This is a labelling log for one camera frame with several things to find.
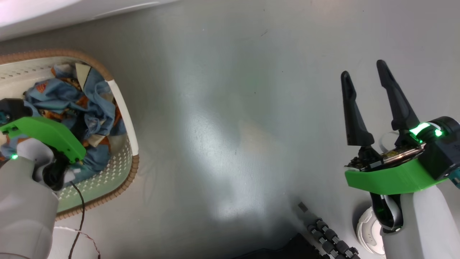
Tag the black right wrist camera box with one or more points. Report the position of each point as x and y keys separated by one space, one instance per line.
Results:
x=444 y=154

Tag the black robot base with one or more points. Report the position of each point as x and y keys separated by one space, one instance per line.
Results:
x=287 y=252

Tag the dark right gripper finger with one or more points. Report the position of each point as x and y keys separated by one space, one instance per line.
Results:
x=399 y=108
x=354 y=122

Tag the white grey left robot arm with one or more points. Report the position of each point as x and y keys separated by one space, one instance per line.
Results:
x=25 y=208

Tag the teal left camera connector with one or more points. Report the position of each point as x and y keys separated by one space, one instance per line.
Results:
x=3 y=117

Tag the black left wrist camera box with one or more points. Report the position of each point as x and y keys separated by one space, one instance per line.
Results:
x=16 y=108

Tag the white front-load washing machine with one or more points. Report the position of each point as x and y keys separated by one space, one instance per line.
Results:
x=36 y=18

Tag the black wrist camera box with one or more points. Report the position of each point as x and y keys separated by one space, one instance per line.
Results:
x=444 y=154
x=16 y=108

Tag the blue monkey print garment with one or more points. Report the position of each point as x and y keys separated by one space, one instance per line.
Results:
x=46 y=93

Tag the cream perforated laundry basket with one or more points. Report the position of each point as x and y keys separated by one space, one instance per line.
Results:
x=107 y=180

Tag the teal camera connector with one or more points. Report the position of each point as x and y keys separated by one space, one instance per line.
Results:
x=455 y=178
x=3 y=117

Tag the teal right camera connector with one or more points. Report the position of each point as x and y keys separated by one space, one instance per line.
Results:
x=455 y=178

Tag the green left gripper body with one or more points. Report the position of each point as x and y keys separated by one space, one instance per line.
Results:
x=43 y=129

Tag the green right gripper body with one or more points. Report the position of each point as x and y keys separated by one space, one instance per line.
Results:
x=388 y=178

